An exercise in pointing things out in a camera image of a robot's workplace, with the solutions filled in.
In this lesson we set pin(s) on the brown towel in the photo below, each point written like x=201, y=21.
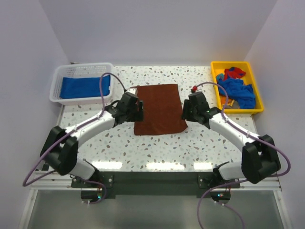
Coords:
x=162, y=110

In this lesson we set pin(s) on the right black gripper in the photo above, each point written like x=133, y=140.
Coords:
x=185, y=115

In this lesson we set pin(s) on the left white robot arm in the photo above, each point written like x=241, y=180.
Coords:
x=60, y=150

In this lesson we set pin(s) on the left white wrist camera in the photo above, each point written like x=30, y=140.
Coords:
x=132, y=90

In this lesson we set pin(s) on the red and blue cloth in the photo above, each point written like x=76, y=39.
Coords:
x=234, y=73

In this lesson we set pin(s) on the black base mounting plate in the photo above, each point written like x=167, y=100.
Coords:
x=171, y=183

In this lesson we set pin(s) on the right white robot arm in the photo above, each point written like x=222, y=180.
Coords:
x=259, y=158

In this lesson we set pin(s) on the folded blue towel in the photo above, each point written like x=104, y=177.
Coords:
x=74, y=88

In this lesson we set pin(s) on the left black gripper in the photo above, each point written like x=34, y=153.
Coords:
x=137, y=116

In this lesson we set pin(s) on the crumpled blue towel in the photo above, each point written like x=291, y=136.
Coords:
x=237, y=90

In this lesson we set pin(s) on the white plastic laundry basket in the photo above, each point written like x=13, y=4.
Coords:
x=76, y=71

